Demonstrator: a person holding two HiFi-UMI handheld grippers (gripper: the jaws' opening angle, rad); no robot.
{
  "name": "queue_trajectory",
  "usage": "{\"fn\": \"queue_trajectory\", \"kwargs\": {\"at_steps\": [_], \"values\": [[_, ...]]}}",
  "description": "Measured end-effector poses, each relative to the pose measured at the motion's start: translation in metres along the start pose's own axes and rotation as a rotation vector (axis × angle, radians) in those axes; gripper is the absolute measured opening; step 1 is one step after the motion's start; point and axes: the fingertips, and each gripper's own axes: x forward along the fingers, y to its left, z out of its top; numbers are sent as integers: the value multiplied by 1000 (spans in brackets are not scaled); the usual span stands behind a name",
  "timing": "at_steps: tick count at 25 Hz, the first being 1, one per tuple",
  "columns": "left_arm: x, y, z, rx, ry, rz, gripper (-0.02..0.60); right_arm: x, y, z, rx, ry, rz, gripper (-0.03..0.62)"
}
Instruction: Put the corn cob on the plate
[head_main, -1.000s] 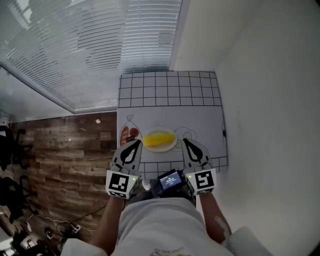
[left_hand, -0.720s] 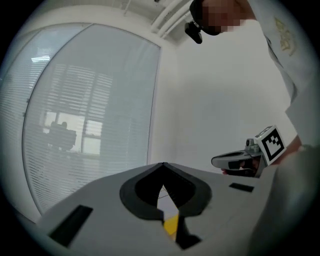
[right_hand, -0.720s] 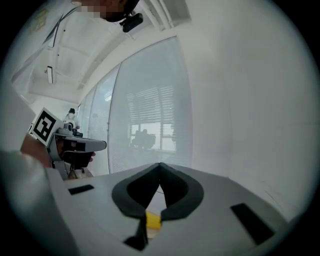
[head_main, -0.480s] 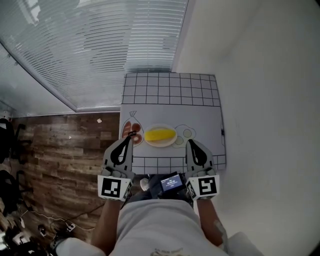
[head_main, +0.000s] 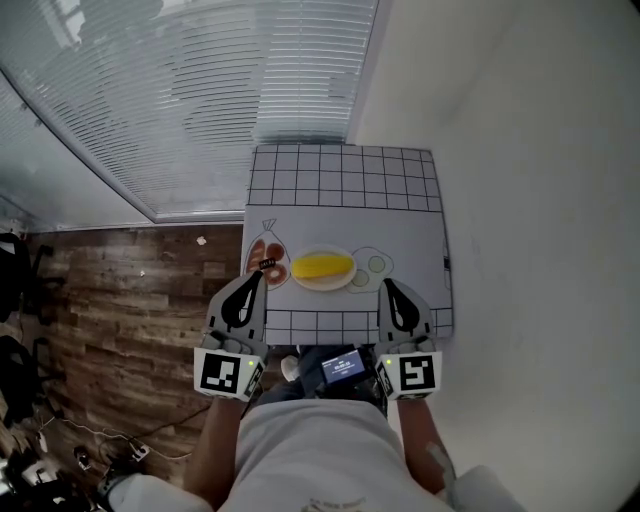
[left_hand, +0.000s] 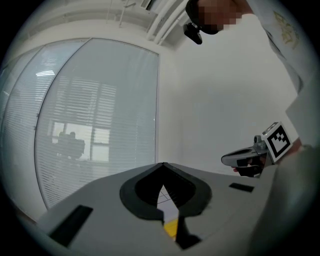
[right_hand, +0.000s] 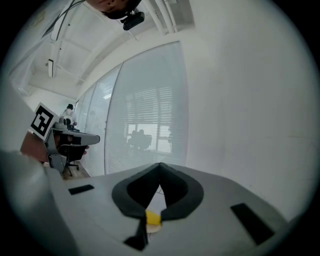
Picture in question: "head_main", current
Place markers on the white power strip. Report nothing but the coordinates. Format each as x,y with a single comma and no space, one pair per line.
139,451

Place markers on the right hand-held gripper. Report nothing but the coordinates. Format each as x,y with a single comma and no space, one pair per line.
415,372

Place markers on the person's white shirt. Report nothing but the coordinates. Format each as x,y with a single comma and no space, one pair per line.
310,450

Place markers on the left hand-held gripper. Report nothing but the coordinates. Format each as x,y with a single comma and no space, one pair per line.
225,372

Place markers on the white forearm bandage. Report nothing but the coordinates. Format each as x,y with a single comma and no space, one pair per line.
441,462

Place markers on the person's left forearm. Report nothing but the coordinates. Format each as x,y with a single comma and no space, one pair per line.
215,445

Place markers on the white plate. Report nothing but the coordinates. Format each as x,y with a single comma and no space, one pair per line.
320,286

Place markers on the person's right forearm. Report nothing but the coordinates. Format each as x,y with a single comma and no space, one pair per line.
415,425

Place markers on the black chest screen device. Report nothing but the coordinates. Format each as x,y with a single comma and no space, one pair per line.
342,367

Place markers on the yellow corn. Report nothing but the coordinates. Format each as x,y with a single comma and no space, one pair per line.
322,266

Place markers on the person's jeans leg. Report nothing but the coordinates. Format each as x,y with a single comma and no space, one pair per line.
310,365

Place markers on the black office chair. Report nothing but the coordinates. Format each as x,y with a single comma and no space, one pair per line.
20,380
20,275

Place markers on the glass partition with blinds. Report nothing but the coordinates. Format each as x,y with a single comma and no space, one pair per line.
175,100

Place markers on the white grid tablecloth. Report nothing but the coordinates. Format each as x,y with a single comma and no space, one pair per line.
350,225

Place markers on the person's white shoe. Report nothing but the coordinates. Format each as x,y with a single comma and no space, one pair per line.
290,369

